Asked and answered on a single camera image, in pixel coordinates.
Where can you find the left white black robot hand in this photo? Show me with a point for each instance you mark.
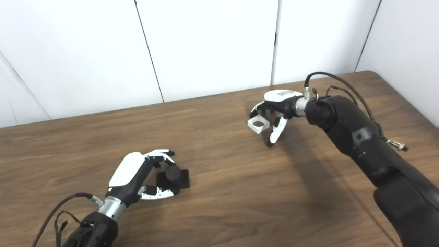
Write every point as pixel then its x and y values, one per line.
pixel 128 171

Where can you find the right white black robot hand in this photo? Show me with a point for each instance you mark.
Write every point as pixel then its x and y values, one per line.
pixel 283 97

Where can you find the white square piece with hole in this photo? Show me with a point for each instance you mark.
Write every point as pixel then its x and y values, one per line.
pixel 260 128

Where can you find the black peg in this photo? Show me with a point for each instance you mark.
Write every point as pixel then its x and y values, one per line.
pixel 173 173

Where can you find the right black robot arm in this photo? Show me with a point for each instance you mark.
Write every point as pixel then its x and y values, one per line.
pixel 370 144

